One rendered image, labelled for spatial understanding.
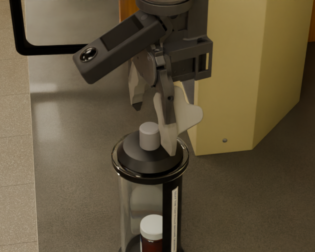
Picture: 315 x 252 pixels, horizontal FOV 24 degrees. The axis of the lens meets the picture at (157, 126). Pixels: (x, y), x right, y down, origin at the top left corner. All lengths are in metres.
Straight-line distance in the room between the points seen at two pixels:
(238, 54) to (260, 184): 0.24
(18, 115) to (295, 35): 1.92
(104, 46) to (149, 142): 0.17
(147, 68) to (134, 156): 0.14
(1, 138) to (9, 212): 0.44
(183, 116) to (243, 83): 0.38
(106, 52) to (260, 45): 0.44
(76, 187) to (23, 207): 1.38
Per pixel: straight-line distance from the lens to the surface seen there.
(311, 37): 1.75
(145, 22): 0.88
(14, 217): 2.65
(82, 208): 1.26
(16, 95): 3.25
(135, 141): 1.01
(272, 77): 1.35
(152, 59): 0.89
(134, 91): 0.99
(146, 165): 0.98
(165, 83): 0.89
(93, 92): 1.54
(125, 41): 0.87
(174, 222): 1.06
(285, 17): 1.32
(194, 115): 0.94
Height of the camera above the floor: 1.80
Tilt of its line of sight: 37 degrees down
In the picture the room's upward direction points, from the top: straight up
